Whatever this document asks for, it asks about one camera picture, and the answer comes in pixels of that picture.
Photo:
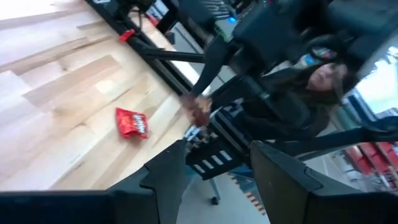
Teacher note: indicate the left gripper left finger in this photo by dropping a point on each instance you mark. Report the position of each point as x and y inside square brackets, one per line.
[140, 199]

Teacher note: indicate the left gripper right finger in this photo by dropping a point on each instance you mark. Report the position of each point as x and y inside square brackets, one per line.
[295, 199]

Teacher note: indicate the grey chair leg with caster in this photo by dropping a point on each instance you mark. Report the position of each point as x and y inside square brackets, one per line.
[215, 194]

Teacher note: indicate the red Skittles pack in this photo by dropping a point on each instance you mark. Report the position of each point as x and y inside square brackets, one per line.
[132, 123]

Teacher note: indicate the person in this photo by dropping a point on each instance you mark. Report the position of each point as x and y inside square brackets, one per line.
[280, 115]

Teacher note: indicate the red storage rack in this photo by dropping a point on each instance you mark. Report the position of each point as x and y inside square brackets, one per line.
[373, 155]

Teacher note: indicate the person's hand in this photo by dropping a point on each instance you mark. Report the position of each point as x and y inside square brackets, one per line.
[196, 107]

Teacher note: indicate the black backlit keyboard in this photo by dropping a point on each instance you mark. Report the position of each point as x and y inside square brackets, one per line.
[217, 7]

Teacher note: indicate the black slotted bracket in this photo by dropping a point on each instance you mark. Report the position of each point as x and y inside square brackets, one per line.
[211, 158]

